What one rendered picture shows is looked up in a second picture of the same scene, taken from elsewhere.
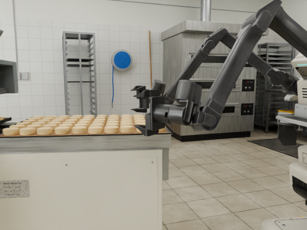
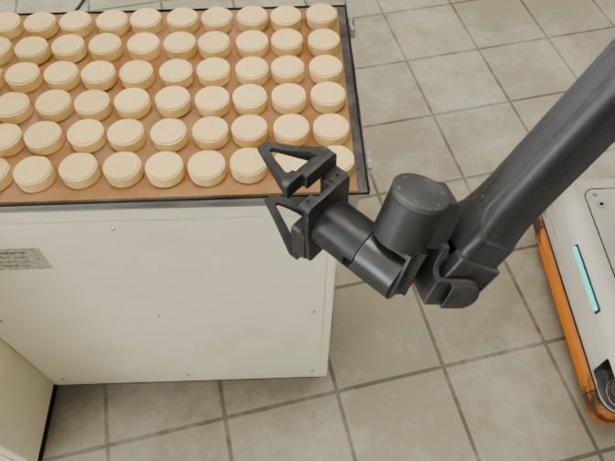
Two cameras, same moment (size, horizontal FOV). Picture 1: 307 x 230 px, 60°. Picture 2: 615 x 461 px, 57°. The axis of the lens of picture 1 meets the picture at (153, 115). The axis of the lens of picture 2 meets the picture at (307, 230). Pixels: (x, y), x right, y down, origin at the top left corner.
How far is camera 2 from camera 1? 0.62 m
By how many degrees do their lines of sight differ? 49
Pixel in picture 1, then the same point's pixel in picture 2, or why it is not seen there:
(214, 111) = (480, 269)
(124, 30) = not seen: outside the picture
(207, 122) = (452, 303)
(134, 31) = not seen: outside the picture
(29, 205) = (58, 276)
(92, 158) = (169, 218)
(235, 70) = (592, 148)
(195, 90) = (437, 223)
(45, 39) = not seen: outside the picture
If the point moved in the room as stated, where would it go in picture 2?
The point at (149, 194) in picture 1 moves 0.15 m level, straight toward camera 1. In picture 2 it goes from (307, 263) to (302, 348)
